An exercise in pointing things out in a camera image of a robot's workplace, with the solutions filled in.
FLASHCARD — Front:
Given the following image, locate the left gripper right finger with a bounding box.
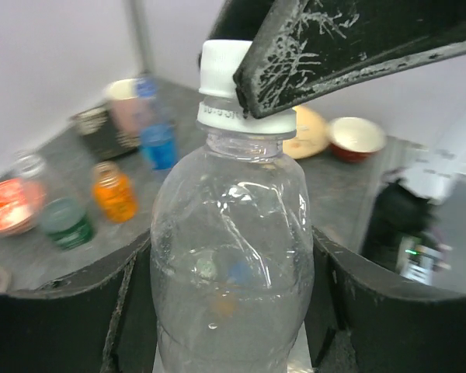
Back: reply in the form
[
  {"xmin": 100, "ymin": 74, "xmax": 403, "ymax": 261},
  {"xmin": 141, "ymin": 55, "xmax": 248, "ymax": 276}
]
[{"xmin": 304, "ymin": 229, "xmax": 466, "ymax": 372}]

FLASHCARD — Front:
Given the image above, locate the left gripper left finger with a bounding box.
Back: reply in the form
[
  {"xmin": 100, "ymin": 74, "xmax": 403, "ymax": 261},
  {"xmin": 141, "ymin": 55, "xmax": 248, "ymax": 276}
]
[{"xmin": 0, "ymin": 232, "xmax": 157, "ymax": 372}]

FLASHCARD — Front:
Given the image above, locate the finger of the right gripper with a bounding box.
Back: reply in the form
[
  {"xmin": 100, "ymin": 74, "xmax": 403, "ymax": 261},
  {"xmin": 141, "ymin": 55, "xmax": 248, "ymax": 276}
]
[
  {"xmin": 234, "ymin": 0, "xmax": 466, "ymax": 119},
  {"xmin": 205, "ymin": 0, "xmax": 275, "ymax": 51}
]

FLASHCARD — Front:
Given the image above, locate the blue white bottle cap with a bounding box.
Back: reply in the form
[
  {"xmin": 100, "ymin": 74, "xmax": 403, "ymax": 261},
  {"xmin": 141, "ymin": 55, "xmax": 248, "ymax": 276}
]
[{"xmin": 199, "ymin": 40, "xmax": 252, "ymax": 99}]

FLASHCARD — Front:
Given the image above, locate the green label clear bottle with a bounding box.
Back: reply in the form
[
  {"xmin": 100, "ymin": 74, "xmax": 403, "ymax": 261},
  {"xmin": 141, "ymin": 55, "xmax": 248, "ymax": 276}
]
[{"xmin": 13, "ymin": 151, "xmax": 95, "ymax": 250}]

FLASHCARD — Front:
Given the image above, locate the white green bottle cap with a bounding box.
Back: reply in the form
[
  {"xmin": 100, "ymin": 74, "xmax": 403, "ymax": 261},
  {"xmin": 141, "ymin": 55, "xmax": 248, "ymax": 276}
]
[{"xmin": 196, "ymin": 258, "xmax": 217, "ymax": 279}]

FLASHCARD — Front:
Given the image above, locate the orange bottle cap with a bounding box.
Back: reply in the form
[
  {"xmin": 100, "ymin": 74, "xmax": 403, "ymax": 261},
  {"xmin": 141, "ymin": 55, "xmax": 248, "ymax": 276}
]
[{"xmin": 211, "ymin": 297, "xmax": 237, "ymax": 318}]

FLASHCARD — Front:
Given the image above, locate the orange juice bottle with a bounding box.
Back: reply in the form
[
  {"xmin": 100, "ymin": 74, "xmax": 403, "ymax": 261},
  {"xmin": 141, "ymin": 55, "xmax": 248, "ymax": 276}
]
[{"xmin": 92, "ymin": 161, "xmax": 138, "ymax": 223}]

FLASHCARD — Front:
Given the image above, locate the blue label water bottle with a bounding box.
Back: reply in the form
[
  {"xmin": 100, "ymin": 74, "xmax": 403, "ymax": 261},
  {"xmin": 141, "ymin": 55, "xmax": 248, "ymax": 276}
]
[{"xmin": 134, "ymin": 75, "xmax": 179, "ymax": 174}]

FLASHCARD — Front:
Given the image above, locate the clear bottle blue-white cap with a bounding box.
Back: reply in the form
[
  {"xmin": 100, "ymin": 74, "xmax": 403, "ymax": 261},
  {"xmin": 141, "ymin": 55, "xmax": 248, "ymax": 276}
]
[{"xmin": 149, "ymin": 39, "xmax": 315, "ymax": 373}]

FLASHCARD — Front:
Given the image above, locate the beige bird plate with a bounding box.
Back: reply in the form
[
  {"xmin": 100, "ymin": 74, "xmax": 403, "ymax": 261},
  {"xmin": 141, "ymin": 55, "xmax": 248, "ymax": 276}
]
[{"xmin": 283, "ymin": 105, "xmax": 329, "ymax": 159}]

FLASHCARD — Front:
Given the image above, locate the white bowl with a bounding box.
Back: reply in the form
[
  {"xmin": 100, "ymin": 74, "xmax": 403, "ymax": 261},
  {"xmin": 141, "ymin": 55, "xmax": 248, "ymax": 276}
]
[{"xmin": 328, "ymin": 117, "xmax": 387, "ymax": 163}]

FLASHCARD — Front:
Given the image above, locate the pink white mug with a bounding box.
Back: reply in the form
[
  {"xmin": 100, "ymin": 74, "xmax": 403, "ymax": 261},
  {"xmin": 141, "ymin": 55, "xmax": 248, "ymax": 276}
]
[{"xmin": 104, "ymin": 78, "xmax": 141, "ymax": 146}]

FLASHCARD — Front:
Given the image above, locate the orange floral bowl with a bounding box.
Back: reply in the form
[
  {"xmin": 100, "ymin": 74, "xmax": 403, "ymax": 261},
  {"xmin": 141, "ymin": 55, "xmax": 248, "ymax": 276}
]
[{"xmin": 0, "ymin": 178, "xmax": 47, "ymax": 237}]

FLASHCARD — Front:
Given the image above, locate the black floral square plate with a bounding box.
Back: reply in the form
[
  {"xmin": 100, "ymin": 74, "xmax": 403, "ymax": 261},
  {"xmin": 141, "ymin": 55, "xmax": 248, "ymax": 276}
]
[{"xmin": 70, "ymin": 104, "xmax": 140, "ymax": 161}]

